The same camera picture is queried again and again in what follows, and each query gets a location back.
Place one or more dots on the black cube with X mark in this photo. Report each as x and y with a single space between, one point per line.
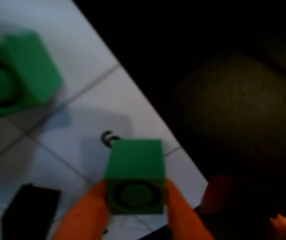
30 215

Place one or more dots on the white paper grid sheet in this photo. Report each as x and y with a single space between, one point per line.
95 100

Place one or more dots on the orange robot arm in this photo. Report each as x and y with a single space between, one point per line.
283 227

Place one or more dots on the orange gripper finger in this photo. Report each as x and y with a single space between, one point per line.
83 217
185 215

